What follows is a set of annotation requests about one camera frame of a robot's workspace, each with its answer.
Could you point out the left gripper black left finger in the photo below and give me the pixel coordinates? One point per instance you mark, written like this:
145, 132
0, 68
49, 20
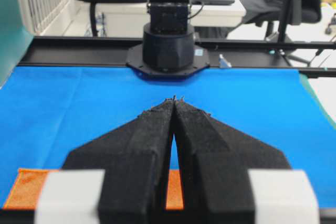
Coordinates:
120, 177

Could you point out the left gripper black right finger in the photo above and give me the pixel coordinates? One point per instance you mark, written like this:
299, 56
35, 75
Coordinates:
228, 176

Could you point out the orange towel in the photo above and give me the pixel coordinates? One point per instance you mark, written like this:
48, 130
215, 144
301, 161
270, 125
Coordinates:
29, 182

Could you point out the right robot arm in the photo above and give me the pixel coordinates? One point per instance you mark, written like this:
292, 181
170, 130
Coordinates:
168, 47

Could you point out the blue table cloth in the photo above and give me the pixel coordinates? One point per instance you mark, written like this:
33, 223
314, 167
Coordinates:
48, 111

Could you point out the black office chair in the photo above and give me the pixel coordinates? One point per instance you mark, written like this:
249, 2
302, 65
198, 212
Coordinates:
275, 1

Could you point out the white desk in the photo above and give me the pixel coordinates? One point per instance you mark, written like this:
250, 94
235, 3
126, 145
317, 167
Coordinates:
128, 20

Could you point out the black vertical pole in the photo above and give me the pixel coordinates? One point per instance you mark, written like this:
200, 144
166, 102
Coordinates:
284, 17

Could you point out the black table edge rail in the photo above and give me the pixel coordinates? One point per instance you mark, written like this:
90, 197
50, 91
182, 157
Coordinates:
127, 52

